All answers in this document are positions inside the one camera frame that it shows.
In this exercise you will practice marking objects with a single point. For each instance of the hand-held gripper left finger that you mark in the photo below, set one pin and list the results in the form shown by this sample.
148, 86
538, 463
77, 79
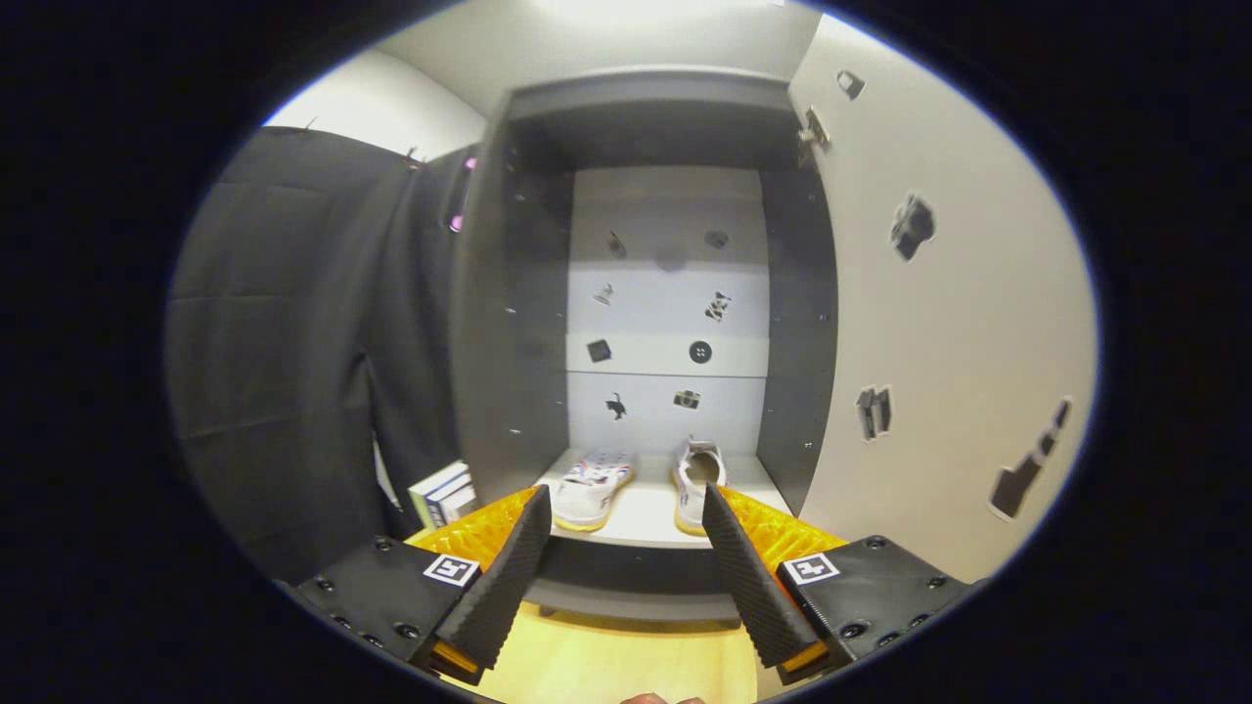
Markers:
504, 587

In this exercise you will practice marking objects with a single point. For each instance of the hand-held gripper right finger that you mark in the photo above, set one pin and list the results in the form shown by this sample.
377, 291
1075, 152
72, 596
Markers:
748, 587

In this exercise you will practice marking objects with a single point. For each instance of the white canvas shoe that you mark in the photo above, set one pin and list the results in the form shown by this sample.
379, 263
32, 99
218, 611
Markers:
592, 489
688, 504

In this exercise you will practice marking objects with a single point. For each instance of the grey shoe cabinet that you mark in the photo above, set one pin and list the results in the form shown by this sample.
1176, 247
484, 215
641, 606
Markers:
509, 342

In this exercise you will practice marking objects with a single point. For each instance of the metal door hinge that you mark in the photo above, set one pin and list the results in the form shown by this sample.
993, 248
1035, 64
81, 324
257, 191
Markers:
812, 132

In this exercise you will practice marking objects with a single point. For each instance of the dark blue book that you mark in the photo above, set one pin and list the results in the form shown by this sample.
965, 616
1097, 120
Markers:
452, 499

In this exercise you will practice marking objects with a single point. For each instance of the green and white book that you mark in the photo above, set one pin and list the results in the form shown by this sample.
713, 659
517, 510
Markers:
430, 484

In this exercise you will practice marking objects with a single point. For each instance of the black backdrop cloth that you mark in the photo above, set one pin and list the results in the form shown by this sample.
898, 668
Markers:
284, 342

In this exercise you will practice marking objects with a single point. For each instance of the ceiling light panel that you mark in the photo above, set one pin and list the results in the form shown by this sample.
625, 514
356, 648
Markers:
646, 8

